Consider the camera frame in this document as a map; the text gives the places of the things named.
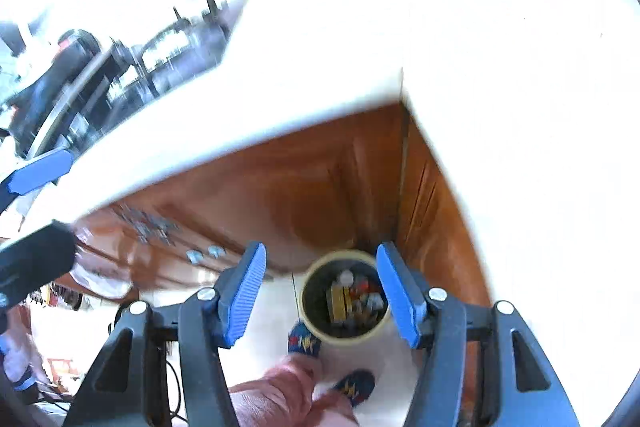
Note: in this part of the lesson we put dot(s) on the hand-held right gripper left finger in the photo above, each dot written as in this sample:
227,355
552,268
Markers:
245,292

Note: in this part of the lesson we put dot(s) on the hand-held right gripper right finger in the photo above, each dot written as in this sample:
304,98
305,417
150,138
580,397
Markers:
400,292

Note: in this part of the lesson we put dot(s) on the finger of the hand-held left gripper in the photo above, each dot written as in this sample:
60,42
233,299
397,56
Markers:
42,172
35,257

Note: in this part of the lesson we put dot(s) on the red snack packet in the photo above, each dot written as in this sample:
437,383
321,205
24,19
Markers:
362,293

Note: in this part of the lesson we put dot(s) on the beige round trash bin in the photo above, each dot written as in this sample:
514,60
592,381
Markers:
320,337

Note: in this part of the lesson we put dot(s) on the pale blue cabinet knob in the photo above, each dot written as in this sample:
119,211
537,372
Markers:
216,251
192,256

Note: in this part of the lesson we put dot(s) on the person's left shoe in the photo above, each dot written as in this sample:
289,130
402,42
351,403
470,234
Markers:
305,339

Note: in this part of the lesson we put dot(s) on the stainless steel appliance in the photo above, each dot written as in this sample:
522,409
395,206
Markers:
85,97

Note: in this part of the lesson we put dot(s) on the black round cooker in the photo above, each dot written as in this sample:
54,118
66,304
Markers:
60,67

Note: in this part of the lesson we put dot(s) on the wooden kitchen cabinet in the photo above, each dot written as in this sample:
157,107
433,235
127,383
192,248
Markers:
300,177

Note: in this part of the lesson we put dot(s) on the person's right leg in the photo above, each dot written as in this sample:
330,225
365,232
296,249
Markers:
335,412

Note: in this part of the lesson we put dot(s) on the aluminium foil burner liner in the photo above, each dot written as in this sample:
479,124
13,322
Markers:
170,49

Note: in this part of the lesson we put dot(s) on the black glass gas stove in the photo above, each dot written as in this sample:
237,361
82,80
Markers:
220,42

